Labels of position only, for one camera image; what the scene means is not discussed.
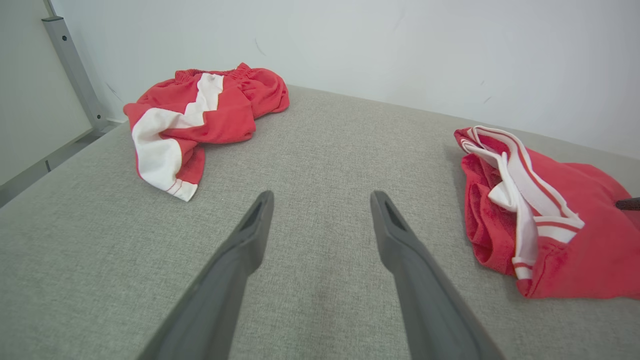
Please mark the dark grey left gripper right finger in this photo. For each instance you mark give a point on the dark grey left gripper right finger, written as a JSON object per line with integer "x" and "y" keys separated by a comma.
{"x": 430, "y": 310}

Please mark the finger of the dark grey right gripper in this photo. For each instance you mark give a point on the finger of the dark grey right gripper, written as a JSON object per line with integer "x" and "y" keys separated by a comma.
{"x": 630, "y": 204}

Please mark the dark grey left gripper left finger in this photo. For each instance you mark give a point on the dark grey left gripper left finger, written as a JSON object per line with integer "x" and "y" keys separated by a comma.
{"x": 220, "y": 300}

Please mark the red Bulls 23 jersey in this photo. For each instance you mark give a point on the red Bulls 23 jersey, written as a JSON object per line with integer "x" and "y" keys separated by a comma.
{"x": 600, "y": 250}

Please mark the red shorts with white stripe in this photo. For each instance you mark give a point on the red shorts with white stripe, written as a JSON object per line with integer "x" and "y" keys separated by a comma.
{"x": 230, "y": 115}

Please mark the grey metal frame post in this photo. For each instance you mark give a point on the grey metal frame post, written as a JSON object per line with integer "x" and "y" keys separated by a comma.
{"x": 75, "y": 65}

